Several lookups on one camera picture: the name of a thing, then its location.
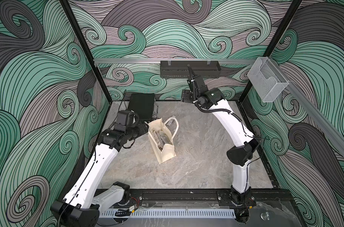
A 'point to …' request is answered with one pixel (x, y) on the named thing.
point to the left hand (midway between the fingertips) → (146, 126)
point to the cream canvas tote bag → (167, 152)
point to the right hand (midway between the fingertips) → (185, 96)
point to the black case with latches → (142, 104)
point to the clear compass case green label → (160, 138)
